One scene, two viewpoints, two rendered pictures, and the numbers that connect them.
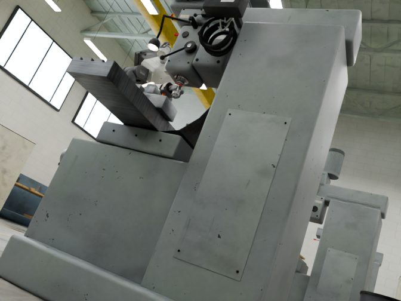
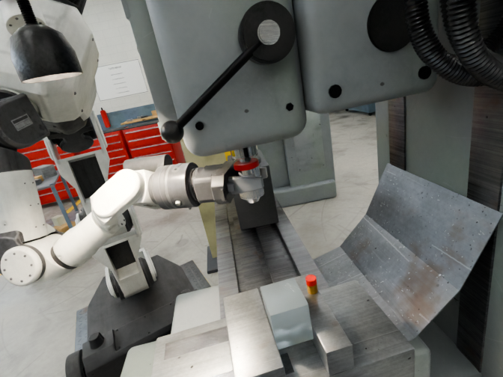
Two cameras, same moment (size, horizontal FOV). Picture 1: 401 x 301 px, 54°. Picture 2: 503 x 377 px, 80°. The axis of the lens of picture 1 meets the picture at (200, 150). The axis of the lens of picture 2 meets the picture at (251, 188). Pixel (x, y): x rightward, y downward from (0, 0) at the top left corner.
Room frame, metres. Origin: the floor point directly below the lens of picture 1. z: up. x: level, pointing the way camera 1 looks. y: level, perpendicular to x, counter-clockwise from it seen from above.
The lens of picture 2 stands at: (1.63, 0.54, 1.41)
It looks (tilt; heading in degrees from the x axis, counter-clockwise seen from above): 20 degrees down; 327
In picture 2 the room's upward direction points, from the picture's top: 11 degrees counter-clockwise
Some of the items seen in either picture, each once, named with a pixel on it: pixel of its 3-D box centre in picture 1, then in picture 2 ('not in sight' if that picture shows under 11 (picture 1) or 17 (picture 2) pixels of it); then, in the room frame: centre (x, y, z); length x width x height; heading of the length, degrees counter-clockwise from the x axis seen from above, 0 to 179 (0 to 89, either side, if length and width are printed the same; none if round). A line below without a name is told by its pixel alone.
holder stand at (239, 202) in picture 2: not in sight; (251, 185); (2.41, 0.04, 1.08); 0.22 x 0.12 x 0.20; 148
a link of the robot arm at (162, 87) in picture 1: (166, 91); (203, 184); (2.15, 0.31, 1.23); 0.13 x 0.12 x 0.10; 133
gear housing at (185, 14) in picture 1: (209, 28); not in sight; (2.06, 0.22, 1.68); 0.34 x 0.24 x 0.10; 61
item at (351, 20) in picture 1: (281, 35); not in sight; (1.84, -0.19, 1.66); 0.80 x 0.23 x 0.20; 61
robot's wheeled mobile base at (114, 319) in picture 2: not in sight; (138, 292); (2.95, 0.42, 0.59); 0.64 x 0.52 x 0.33; 172
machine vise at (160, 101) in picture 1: (142, 100); (272, 349); (1.92, 0.37, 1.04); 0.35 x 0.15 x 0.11; 64
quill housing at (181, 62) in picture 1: (191, 57); (224, 40); (2.08, 0.25, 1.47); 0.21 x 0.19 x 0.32; 151
